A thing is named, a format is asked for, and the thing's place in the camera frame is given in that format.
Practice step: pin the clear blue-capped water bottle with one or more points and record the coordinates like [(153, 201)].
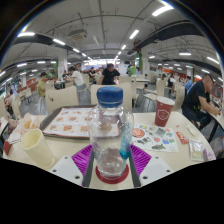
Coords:
[(110, 133)]

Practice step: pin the red paper cup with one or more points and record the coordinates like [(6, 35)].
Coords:
[(164, 113)]

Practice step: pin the group of ceiling lights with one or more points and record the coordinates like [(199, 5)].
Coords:
[(162, 10)]

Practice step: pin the orange and white food wrapper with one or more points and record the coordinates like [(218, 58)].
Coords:
[(25, 125)]

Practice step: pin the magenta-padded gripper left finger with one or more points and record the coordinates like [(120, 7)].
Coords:
[(65, 170)]

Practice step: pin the cream dining table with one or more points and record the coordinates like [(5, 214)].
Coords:
[(218, 121)]

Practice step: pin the ceiling air conditioner unit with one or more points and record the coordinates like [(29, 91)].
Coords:
[(77, 34)]

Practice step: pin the red sauce packet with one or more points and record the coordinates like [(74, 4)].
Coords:
[(182, 137)]

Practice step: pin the clear plastic packet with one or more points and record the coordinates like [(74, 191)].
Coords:
[(196, 150)]

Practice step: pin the dark tray with paper liner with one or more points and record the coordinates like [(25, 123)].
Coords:
[(66, 125)]

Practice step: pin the person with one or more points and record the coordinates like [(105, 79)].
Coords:
[(132, 70), (109, 76), (41, 87), (78, 79), (188, 84), (196, 100)]

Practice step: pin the group of beige chairs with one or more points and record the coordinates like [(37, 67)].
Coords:
[(161, 86)]

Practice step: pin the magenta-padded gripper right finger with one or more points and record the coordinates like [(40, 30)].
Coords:
[(156, 168)]

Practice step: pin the colourful sticker sheet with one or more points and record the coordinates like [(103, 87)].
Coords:
[(156, 138)]

